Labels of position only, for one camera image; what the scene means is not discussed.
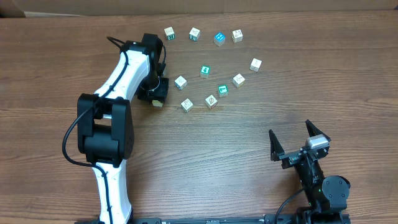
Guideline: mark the green-edged picture wooden block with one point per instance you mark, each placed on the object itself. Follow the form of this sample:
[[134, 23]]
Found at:
[[186, 105]]

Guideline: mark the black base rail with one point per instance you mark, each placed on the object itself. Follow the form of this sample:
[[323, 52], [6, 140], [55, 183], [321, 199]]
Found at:
[[242, 220]]

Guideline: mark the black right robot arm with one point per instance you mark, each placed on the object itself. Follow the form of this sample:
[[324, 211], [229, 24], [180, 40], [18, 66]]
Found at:
[[327, 196]]

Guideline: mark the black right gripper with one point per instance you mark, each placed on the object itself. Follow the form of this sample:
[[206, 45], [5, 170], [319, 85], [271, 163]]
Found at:
[[291, 158]]

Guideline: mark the green J wooden block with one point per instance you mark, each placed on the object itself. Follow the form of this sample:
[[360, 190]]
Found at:
[[194, 34]]

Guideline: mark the blue-top wooden block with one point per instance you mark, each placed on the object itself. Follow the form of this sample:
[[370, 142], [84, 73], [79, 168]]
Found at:
[[219, 39]]

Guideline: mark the yellow G wooden block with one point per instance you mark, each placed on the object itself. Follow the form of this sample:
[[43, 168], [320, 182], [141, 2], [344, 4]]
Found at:
[[238, 80]]

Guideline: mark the green 4 wooden block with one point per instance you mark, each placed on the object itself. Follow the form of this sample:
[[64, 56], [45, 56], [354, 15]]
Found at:
[[205, 71]]

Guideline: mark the yellow-top wooden block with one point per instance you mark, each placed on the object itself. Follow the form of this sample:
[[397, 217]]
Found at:
[[157, 103]]

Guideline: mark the green K wooden block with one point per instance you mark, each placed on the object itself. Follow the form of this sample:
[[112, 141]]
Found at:
[[169, 33]]

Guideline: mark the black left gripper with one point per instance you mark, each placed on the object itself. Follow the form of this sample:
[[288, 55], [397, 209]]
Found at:
[[160, 93]]

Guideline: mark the yellow O wooden block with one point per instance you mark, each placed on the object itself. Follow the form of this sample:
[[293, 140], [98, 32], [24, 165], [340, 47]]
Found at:
[[237, 35]]

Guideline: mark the blue D wooden block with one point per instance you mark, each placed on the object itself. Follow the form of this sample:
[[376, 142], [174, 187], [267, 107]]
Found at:
[[180, 82]]

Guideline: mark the red Y wooden block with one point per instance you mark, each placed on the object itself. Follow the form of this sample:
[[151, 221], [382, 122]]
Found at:
[[211, 101]]

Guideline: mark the yellow anchor wooden block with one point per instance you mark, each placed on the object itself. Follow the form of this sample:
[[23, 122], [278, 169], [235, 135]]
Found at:
[[255, 65]]

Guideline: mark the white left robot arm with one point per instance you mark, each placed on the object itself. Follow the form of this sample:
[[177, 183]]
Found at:
[[104, 121]]

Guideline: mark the green 7 wooden block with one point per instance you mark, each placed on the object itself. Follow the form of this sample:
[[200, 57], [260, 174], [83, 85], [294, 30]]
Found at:
[[223, 91]]

